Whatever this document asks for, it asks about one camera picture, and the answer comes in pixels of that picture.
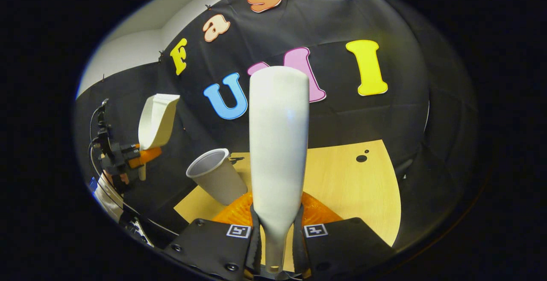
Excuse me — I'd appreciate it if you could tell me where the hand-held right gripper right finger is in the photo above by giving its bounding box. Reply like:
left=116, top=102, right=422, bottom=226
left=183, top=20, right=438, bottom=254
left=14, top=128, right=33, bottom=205
left=294, top=192, right=396, bottom=279

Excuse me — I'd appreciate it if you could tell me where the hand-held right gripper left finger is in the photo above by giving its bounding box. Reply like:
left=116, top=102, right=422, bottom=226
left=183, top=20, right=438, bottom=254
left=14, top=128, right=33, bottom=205
left=165, top=192, right=262, bottom=281

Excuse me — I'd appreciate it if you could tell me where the white dustpan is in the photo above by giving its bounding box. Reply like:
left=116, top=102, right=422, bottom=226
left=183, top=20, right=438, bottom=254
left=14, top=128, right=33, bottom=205
left=138, top=94, right=181, bottom=181

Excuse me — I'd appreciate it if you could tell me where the white garbage bin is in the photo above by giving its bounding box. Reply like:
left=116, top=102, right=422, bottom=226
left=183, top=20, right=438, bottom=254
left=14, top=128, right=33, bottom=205
left=186, top=148, right=248, bottom=206

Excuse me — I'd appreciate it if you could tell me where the small white broom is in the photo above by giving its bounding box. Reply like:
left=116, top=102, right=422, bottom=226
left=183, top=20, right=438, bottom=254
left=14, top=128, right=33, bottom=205
left=249, top=66, right=310, bottom=274

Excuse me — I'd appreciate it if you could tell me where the wooden desktop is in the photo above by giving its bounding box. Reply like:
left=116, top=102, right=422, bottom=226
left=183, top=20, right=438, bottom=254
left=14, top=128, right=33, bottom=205
left=173, top=139, right=402, bottom=273

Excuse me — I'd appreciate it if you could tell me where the row of small cloth clips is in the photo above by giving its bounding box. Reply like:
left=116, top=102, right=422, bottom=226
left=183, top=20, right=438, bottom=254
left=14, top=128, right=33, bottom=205
left=100, top=0, right=274, bottom=81

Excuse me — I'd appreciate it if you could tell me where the black cable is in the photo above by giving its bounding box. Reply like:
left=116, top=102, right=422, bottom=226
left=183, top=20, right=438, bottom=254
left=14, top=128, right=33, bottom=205
left=88, top=106, right=180, bottom=237

